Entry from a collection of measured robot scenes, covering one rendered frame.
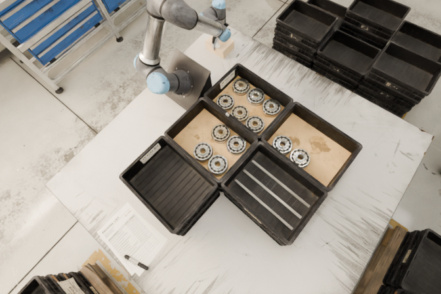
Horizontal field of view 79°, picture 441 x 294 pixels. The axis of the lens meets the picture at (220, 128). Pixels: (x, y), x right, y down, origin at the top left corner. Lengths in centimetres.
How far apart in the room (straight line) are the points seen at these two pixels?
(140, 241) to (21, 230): 142
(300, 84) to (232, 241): 104
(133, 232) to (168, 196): 29
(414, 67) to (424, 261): 132
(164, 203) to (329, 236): 84
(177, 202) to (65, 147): 163
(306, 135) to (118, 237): 113
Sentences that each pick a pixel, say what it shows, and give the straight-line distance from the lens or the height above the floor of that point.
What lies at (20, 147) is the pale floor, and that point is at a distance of 306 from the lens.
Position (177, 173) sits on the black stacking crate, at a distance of 142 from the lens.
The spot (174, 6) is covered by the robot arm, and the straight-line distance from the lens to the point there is 125.
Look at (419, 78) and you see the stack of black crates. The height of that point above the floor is 49.
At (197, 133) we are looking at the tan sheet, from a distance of 148.
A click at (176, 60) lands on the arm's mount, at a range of 168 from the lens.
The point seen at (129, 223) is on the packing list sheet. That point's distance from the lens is 158.
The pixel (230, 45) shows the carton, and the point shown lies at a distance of 189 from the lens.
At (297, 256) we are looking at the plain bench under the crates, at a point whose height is 70.
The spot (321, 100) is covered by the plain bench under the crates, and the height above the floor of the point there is 70.
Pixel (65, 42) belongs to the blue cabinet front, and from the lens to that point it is 296.
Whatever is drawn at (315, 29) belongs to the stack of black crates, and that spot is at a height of 49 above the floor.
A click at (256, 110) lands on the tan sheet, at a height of 83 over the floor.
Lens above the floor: 216
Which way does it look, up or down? 65 degrees down
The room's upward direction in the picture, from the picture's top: 9 degrees counter-clockwise
